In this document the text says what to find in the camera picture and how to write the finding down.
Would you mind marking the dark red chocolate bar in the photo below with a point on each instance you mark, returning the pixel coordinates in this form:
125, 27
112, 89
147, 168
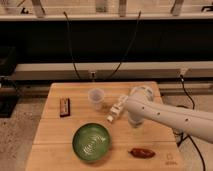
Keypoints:
64, 107

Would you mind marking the clear plastic cup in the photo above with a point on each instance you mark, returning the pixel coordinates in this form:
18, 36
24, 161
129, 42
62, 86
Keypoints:
96, 98

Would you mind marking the white plastic bottle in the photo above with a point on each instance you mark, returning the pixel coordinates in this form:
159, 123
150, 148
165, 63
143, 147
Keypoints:
117, 108

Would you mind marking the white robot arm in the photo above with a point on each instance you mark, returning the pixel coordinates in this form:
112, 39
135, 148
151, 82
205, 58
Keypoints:
140, 104

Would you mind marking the green ceramic bowl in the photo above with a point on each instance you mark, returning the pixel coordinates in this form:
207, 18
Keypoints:
91, 142

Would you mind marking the white wall outlet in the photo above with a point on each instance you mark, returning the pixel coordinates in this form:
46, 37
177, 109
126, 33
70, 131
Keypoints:
92, 74

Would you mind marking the black box at left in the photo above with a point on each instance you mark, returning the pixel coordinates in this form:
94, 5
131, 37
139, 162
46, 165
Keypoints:
8, 63

